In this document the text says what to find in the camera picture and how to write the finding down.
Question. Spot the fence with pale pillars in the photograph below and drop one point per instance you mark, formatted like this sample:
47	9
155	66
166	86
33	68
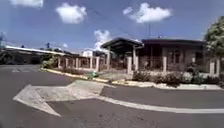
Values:
129	65

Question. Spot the white building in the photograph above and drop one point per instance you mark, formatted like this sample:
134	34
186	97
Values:
87	53

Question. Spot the pale yellow kerb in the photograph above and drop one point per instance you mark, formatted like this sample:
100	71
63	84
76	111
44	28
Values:
140	83

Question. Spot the grey asphalt road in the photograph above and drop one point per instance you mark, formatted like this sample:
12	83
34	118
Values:
133	117

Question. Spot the row of dark bushes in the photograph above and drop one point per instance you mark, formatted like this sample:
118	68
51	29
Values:
173	78

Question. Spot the green bush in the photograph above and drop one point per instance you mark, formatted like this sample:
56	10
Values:
49	63

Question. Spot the house with dark porch roof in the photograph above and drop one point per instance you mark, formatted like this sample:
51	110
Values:
180	45

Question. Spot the long low building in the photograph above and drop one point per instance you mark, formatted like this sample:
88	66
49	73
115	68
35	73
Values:
23	55

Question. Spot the green leafy tree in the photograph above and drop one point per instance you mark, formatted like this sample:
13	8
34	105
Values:
216	36

